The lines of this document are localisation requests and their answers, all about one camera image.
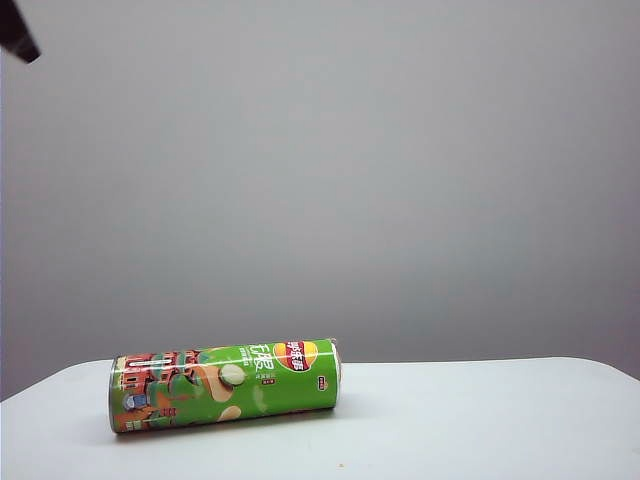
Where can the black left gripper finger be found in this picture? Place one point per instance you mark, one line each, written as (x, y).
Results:
(17, 30)

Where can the green potato chips tub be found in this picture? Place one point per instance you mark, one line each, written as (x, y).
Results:
(225, 385)

